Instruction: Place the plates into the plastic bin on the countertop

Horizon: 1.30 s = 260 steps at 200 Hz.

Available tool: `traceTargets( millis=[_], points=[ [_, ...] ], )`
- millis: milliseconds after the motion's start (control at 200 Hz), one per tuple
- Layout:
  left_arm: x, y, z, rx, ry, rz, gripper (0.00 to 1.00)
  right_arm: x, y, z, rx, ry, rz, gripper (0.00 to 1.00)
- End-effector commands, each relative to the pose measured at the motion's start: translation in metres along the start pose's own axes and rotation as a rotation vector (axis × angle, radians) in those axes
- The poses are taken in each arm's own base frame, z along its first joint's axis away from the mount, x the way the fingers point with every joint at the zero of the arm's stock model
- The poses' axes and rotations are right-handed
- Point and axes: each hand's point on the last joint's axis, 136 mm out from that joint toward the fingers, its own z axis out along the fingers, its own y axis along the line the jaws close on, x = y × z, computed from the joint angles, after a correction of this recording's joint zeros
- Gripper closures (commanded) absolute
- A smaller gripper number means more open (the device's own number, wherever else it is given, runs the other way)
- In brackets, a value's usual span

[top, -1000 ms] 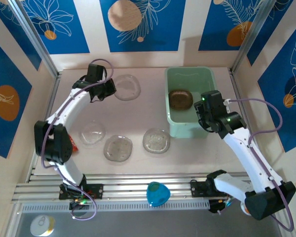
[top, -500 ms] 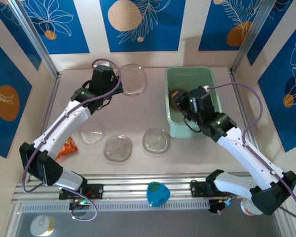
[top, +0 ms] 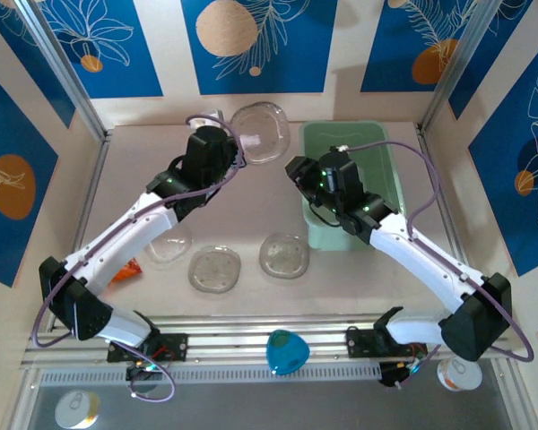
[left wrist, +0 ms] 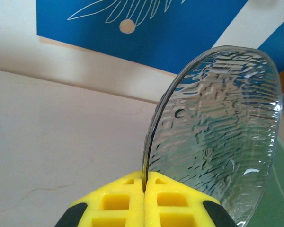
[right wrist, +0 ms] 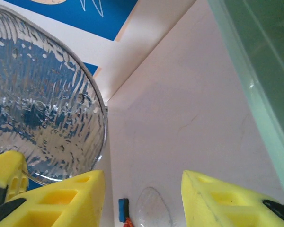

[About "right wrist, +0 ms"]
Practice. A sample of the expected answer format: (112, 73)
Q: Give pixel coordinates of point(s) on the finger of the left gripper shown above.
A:
(7, 170)

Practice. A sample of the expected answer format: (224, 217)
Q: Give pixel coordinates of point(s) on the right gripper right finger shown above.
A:
(227, 208)

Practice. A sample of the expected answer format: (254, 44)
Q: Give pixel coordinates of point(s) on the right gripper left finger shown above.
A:
(61, 208)

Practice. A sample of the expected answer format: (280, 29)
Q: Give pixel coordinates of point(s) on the clear dotted plate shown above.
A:
(38, 94)

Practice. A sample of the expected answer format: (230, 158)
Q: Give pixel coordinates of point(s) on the green plastic bin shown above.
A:
(269, 71)

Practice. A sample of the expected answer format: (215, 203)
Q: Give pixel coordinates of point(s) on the blue and orange tool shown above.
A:
(123, 209)

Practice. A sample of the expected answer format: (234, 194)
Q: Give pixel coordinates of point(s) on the clear smooth plate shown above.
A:
(153, 210)

